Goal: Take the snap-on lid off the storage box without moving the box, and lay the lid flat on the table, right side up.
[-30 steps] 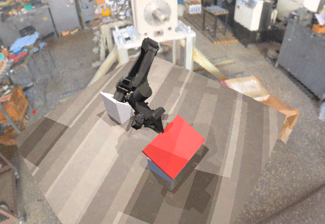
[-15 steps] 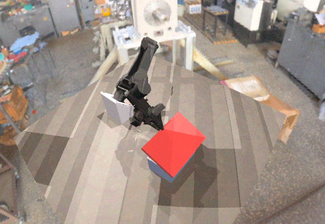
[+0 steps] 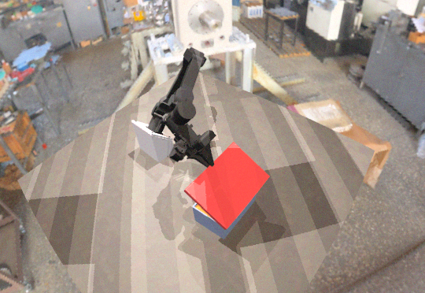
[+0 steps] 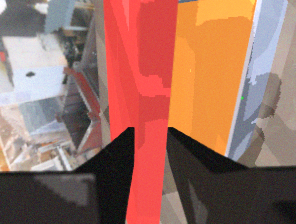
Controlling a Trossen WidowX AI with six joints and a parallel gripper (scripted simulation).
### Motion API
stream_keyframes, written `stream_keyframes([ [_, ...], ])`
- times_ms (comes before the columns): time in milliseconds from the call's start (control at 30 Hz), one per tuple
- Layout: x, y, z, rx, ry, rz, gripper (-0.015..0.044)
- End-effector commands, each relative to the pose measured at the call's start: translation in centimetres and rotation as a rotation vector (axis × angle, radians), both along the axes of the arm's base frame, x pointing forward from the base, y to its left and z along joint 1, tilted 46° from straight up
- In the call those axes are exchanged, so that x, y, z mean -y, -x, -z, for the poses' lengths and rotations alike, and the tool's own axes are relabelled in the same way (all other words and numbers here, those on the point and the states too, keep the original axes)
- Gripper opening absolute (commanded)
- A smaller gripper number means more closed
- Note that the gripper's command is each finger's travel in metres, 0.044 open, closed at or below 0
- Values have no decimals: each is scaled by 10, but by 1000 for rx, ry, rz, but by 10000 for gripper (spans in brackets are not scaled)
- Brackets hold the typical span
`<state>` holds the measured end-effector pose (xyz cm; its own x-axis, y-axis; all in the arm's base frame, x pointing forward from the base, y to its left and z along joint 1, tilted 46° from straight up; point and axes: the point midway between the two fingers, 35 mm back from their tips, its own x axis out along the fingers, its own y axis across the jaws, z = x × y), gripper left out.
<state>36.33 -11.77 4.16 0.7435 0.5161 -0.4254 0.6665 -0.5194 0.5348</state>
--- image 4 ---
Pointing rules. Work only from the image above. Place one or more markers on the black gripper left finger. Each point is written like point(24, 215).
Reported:
point(96, 192)

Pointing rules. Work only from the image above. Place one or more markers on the blue open box with yellow inside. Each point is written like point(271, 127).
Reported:
point(223, 56)

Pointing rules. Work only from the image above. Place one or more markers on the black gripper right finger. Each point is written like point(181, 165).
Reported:
point(214, 189)

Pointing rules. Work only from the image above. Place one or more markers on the red box lid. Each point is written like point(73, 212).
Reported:
point(140, 42)

